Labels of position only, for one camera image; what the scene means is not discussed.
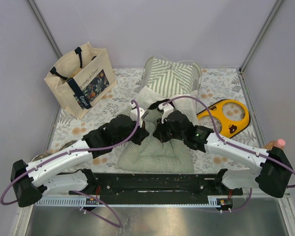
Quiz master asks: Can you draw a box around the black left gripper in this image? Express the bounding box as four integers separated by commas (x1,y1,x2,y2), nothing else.
114,118,150,147

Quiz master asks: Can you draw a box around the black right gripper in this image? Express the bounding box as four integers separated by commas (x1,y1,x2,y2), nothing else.
153,116,185,143

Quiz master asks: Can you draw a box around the green checkered pet cushion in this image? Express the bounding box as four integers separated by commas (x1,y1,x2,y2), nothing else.
116,109,194,173

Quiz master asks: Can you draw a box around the green striped pet tent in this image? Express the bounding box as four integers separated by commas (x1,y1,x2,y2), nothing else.
137,55,203,118

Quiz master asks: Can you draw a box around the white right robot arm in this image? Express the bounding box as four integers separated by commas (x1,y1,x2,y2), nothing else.
153,111,292,198

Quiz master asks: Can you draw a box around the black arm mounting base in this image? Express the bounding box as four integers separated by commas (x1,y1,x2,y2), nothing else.
81,170,243,200

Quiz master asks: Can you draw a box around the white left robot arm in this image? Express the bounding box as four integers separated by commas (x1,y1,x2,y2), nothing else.
10,113,149,207

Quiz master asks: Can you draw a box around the yellow double pet bowl holder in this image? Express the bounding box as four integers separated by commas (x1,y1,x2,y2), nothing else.
209,99,251,138

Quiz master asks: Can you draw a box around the steel pet bowl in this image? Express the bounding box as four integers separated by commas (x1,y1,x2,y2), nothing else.
59,140,77,151
31,152,51,162

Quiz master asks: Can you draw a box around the floral table mat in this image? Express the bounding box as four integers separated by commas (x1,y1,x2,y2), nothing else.
48,68,260,174

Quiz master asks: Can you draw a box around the beige canvas tote bag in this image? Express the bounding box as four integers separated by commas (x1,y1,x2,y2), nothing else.
44,42,117,119

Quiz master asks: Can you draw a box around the pink capped drink bottle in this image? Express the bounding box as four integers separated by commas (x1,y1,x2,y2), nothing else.
263,139,286,150

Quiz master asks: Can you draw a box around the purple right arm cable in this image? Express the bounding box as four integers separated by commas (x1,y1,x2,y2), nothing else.
162,95,295,213

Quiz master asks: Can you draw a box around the white slotted cable duct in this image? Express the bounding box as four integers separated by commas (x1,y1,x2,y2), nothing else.
36,195,233,207

